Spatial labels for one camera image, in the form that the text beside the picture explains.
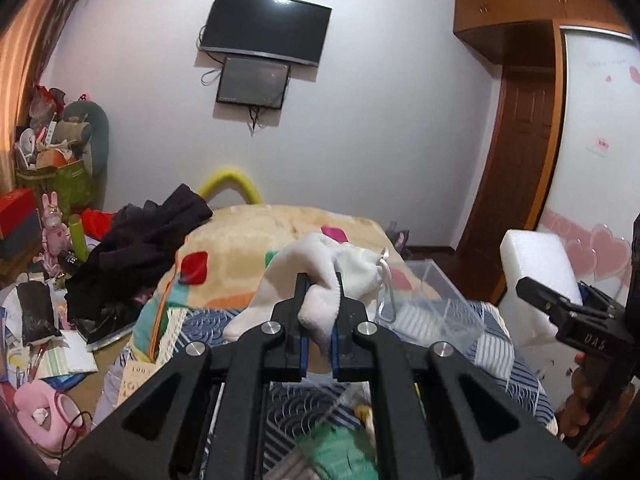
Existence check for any white foam block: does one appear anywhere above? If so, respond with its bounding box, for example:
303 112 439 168
499 230 582 348

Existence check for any person's right hand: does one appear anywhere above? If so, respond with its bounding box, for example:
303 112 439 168
558 353 593 438

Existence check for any blue white patterned cloth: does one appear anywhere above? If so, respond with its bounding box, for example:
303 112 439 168
92 299 560 480

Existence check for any white sliding wardrobe door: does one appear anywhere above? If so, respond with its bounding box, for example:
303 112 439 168
539 26 639 302

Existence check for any green knitted cloth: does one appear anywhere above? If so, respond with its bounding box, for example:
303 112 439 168
297 422 378 480

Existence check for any clear plastic storage box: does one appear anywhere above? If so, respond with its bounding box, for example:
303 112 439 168
375 259 484 352

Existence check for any pink plush toy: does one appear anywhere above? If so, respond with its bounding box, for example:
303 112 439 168
13 379 86 457

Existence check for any brown wooden door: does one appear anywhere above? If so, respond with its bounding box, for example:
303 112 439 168
454 66 555 301

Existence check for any beige patterned fleece blanket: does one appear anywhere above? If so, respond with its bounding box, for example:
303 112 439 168
131 205 402 362

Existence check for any pile of black clothes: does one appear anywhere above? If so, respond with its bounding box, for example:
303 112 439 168
65 184 213 346

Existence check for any grey bag on floor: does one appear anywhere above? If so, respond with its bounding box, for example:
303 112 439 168
385 221 410 256

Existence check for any black plastic bag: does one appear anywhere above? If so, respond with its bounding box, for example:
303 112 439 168
17 281 62 346

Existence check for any red cloth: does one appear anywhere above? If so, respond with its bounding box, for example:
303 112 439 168
80 208 115 240

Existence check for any pink rabbit doll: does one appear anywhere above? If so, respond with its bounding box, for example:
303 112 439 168
41 191 70 278

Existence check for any yellow curved pool noodle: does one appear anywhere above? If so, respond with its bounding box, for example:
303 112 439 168
198 166 264 205

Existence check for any red and grey box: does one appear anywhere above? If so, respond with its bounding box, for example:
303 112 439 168
0 188 41 260

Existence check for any wooden overhead cabinet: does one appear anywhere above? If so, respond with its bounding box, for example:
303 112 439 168
454 0 628 67

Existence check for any green box of clutter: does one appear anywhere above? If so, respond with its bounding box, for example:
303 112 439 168
13 116 96 216

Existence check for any grey green plush toy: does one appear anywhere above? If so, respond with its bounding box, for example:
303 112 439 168
63 100 110 178

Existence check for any orange curtain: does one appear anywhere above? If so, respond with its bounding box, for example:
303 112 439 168
1 0 78 194

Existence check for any small black wall monitor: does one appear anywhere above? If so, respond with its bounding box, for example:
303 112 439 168
216 56 291 110

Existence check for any large black wall television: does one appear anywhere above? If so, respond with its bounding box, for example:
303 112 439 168
200 0 332 66

